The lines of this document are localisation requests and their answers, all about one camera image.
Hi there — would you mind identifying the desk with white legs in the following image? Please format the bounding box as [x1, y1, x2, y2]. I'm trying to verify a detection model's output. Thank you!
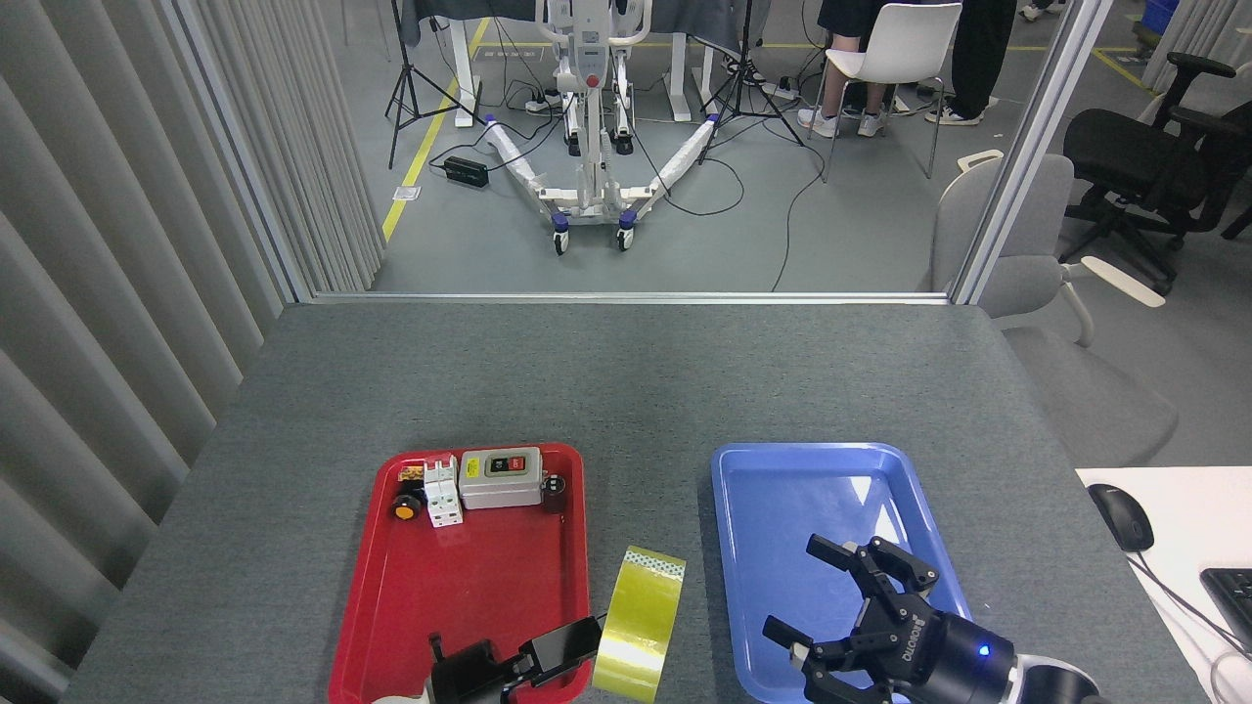
[401, 0, 774, 128]

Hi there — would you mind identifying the grey ribbed partition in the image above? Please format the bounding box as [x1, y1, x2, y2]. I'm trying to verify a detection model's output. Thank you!
[0, 0, 387, 704]

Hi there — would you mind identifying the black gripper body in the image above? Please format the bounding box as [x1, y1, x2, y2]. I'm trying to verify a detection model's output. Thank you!
[426, 633, 524, 704]
[861, 604, 1020, 704]

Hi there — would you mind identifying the black office chair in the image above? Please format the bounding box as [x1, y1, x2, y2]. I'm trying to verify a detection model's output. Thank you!
[1061, 51, 1252, 294]

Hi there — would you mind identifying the grey office chair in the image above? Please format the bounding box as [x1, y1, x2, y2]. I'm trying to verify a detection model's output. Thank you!
[919, 149, 1180, 468]

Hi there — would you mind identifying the black keyboard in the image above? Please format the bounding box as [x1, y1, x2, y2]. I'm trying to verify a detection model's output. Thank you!
[1200, 568, 1252, 651]

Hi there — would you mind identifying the white wheeled stand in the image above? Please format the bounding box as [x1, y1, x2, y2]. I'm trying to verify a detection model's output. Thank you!
[484, 0, 720, 255]

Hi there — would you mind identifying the blue storage bin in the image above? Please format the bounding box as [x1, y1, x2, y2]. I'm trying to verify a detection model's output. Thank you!
[1135, 0, 1182, 40]

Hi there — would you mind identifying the black computer mouse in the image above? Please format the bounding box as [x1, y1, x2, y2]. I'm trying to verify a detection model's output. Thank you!
[1088, 483, 1155, 552]

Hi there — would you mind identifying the blue plastic tray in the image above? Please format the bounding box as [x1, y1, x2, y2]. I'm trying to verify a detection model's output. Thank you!
[710, 442, 979, 704]

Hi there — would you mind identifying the black mouse cable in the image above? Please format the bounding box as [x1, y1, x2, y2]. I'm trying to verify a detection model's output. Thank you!
[1133, 548, 1252, 704]

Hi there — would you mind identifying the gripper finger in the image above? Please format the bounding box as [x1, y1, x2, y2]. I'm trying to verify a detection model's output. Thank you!
[762, 614, 891, 704]
[806, 533, 942, 619]
[516, 614, 604, 687]

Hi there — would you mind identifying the white side table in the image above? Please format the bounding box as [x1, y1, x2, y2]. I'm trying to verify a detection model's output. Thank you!
[1076, 466, 1252, 704]

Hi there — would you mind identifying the white plastic chair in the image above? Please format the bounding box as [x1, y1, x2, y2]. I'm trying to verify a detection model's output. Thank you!
[820, 2, 964, 182]

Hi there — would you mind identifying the standing person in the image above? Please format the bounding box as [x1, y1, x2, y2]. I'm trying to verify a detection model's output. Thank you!
[924, 0, 1020, 126]

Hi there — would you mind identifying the seated person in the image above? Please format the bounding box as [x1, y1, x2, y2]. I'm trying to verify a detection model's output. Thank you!
[797, 0, 906, 138]

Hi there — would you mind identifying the grey push button switch box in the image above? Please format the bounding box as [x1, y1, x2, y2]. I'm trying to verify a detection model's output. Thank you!
[459, 447, 545, 510]

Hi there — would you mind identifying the black tripod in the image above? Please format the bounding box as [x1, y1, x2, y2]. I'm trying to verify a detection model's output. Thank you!
[384, 0, 485, 169]
[699, 0, 805, 165]

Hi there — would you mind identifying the white circuit breaker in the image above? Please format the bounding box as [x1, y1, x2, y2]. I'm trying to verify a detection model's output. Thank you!
[423, 457, 465, 528]

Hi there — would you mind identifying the red plastic tray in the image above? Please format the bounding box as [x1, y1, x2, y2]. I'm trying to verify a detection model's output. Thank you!
[328, 442, 594, 704]

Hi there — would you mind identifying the silver frame rail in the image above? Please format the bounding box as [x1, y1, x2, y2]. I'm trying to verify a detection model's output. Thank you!
[311, 290, 955, 306]

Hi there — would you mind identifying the yellow tape roll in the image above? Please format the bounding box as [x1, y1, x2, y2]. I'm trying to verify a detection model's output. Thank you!
[592, 546, 688, 704]

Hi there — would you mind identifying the silver frame post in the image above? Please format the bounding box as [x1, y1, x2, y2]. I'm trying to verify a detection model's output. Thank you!
[949, 0, 1116, 306]

